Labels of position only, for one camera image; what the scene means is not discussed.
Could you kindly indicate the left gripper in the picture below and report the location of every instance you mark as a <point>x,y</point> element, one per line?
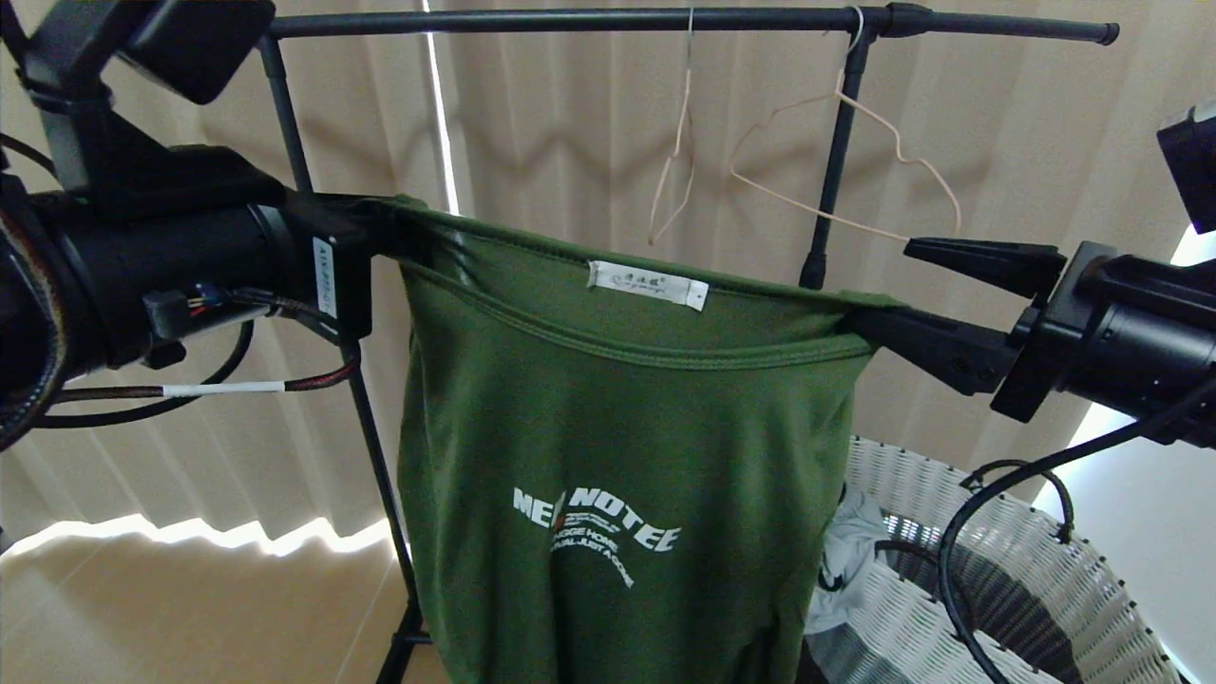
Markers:
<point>190,266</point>

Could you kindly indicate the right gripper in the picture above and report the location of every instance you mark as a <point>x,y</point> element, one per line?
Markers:
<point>1130,351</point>

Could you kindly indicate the pink clothes hanger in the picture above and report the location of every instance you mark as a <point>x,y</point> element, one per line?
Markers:
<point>807,204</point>
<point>680,133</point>

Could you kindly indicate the green printed shirt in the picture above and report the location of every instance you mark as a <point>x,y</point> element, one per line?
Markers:
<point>617,427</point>

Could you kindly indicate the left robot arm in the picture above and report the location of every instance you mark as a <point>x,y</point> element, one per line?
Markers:
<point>19,285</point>

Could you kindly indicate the white laundry basket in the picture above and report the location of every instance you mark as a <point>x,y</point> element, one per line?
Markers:
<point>1045,570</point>

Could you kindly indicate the black clothes rack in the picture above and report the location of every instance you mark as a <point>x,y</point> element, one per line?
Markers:
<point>570,21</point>

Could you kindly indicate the pale grey shorts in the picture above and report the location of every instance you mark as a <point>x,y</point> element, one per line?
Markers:
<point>850,541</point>

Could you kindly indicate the beige curtain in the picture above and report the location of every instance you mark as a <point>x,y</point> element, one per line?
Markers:
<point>570,123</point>

